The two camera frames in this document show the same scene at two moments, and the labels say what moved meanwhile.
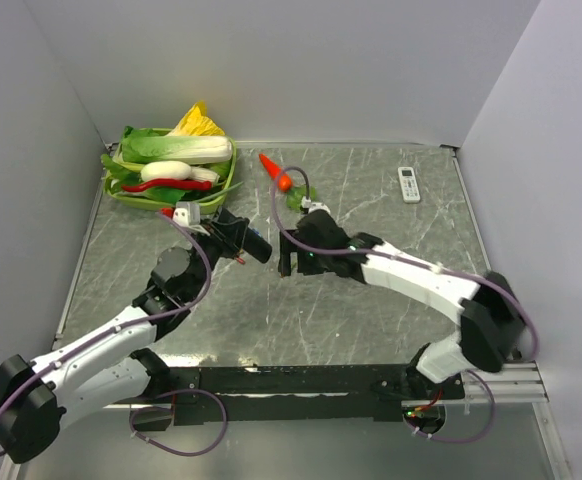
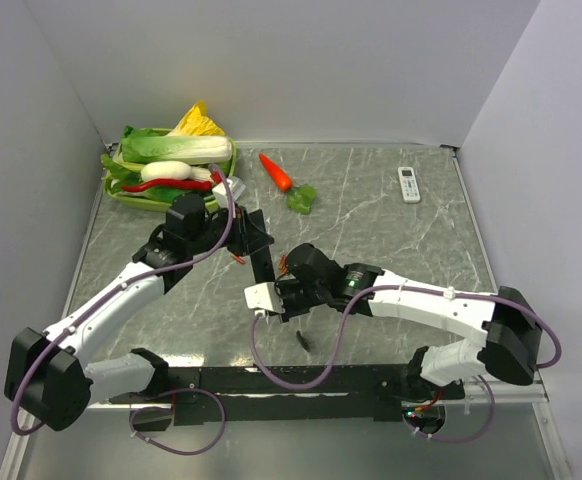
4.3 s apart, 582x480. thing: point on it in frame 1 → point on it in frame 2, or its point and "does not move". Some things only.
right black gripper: (284, 265) → (282, 286)
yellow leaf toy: (197, 123) does not move
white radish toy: (177, 170) does not move
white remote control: (408, 184) does not move
